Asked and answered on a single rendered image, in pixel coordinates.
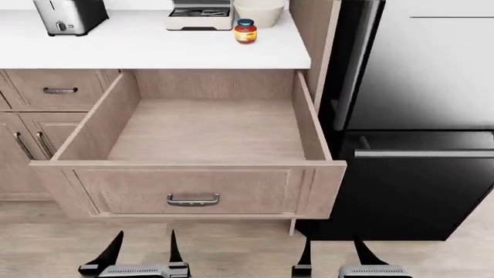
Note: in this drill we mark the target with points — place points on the small closed wooden drawer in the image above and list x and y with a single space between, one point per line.
58 98

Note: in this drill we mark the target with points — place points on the beige bowl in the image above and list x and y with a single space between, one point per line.
258 13

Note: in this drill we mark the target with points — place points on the large open wooden drawer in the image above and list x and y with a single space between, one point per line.
200 139

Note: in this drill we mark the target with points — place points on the silver and black toaster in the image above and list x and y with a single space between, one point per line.
73 17

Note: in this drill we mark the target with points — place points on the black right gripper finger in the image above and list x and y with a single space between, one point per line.
368 257
305 260

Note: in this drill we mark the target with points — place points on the orange jar with blue lid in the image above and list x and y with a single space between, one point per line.
245 33

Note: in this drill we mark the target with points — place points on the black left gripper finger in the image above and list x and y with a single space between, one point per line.
109 251
175 255

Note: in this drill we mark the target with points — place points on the wooden cabinet door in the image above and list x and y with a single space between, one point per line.
58 124
11 173

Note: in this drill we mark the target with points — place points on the black refrigerator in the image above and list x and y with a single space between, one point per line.
417 185

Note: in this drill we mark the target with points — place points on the tall wooden side panel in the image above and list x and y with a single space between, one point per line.
314 43

